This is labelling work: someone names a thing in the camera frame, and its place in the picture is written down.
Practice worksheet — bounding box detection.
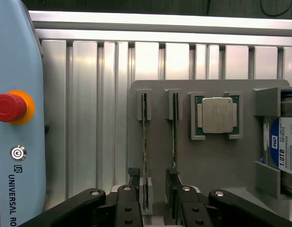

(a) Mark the green RAM stick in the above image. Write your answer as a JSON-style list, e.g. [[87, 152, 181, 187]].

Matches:
[[141, 93, 150, 211], [172, 92, 179, 171]]

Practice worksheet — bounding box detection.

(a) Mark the grey parts rack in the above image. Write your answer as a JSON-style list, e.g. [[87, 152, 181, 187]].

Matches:
[[126, 79, 292, 227]]

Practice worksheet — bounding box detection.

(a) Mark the silver CPU chip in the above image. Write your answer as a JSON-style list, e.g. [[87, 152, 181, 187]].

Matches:
[[195, 96, 239, 135]]

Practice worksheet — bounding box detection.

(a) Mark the hard disk with blue label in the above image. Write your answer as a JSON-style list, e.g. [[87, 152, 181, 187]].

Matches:
[[261, 89, 292, 197]]

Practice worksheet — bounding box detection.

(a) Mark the silver round power button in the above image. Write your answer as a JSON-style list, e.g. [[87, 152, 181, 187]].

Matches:
[[9, 145, 27, 162]]

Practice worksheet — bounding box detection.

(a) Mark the red emergency stop button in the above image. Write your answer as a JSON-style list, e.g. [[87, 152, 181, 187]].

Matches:
[[0, 90, 35, 126]]

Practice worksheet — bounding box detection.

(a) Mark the light blue teach pendant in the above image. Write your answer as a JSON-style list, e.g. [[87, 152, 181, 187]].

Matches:
[[0, 0, 47, 227]]

